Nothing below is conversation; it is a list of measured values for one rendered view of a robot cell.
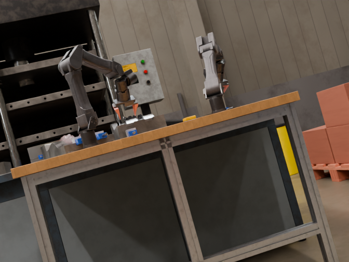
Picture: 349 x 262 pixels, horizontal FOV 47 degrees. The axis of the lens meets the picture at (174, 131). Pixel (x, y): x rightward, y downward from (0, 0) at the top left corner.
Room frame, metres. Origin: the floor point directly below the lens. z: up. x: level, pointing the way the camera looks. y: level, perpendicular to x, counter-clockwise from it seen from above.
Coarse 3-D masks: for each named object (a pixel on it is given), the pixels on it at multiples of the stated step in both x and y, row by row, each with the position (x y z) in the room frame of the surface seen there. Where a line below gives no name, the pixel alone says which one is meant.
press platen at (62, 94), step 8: (88, 88) 2.87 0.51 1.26; (96, 88) 2.88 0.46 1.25; (104, 88) 2.91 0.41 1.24; (40, 96) 2.79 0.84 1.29; (48, 96) 2.80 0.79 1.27; (56, 96) 2.82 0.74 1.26; (64, 96) 2.83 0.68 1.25; (72, 96) 2.87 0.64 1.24; (8, 104) 2.74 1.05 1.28; (16, 104) 2.75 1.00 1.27; (24, 104) 2.76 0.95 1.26; (32, 104) 2.78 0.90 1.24
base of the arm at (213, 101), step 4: (220, 96) 1.84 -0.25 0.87; (212, 100) 1.82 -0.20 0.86; (216, 100) 1.82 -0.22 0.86; (220, 100) 1.82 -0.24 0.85; (212, 104) 1.83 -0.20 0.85; (216, 104) 1.82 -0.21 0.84; (220, 104) 1.82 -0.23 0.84; (212, 108) 1.83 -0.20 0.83; (216, 108) 1.82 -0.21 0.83; (220, 108) 1.82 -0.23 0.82; (224, 108) 1.82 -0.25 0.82; (232, 108) 1.82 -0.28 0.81; (212, 112) 1.84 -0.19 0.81; (216, 112) 1.81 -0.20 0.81; (200, 116) 1.80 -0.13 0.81
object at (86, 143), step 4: (84, 132) 1.74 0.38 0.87; (88, 132) 1.73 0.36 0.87; (92, 132) 1.74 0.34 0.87; (84, 136) 1.73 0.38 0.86; (88, 136) 1.73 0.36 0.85; (92, 136) 1.74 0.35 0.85; (84, 140) 1.73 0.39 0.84; (88, 140) 1.73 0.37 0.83; (92, 140) 1.73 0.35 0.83; (96, 140) 1.75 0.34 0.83; (112, 140) 1.74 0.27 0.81; (84, 144) 1.73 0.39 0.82; (88, 144) 1.73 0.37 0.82; (92, 144) 1.73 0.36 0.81; (96, 144) 1.74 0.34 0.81; (100, 144) 1.73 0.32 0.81; (84, 148) 1.72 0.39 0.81; (68, 152) 1.71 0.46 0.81
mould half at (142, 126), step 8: (128, 120) 2.41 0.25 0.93; (136, 120) 2.39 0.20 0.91; (144, 120) 2.13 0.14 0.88; (152, 120) 2.14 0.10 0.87; (160, 120) 2.15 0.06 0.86; (112, 128) 2.36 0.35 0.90; (120, 128) 2.10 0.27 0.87; (128, 128) 2.10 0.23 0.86; (136, 128) 2.11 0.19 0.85; (144, 128) 2.12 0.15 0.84; (152, 128) 2.13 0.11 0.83; (120, 136) 2.09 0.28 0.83
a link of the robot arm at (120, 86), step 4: (124, 76) 1.98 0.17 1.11; (116, 80) 1.96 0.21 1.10; (120, 80) 1.95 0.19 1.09; (124, 80) 1.95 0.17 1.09; (128, 80) 1.99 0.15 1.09; (116, 84) 1.95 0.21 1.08; (120, 84) 1.94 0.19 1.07; (124, 84) 1.95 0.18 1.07; (128, 84) 2.00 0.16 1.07; (116, 88) 1.96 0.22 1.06; (120, 88) 1.95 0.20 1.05; (124, 88) 1.96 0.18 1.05
